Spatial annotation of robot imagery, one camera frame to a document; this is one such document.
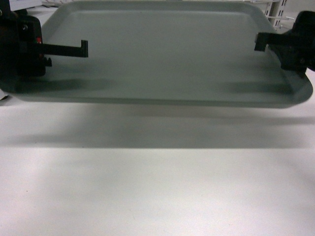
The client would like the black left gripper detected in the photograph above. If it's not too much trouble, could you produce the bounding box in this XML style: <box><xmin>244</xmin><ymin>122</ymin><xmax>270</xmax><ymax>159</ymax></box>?
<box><xmin>0</xmin><ymin>0</ymin><xmax>88</xmax><ymax>93</ymax></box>

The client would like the grey silver serving tray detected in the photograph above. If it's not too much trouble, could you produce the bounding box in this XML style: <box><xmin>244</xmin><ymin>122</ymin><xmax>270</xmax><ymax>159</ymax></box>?
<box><xmin>0</xmin><ymin>1</ymin><xmax>313</xmax><ymax>108</ymax></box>

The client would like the white checkout table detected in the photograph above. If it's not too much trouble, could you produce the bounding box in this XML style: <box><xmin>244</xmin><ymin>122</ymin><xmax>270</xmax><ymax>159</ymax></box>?
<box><xmin>0</xmin><ymin>97</ymin><xmax>315</xmax><ymax>236</ymax></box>

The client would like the white slotted shelf upright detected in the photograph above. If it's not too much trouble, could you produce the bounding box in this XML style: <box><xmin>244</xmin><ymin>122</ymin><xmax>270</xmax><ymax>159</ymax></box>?
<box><xmin>256</xmin><ymin>0</ymin><xmax>288</xmax><ymax>30</ymax></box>

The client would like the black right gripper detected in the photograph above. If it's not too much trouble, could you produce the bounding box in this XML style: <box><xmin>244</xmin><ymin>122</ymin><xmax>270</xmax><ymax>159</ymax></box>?
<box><xmin>254</xmin><ymin>11</ymin><xmax>315</xmax><ymax>73</ymax></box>

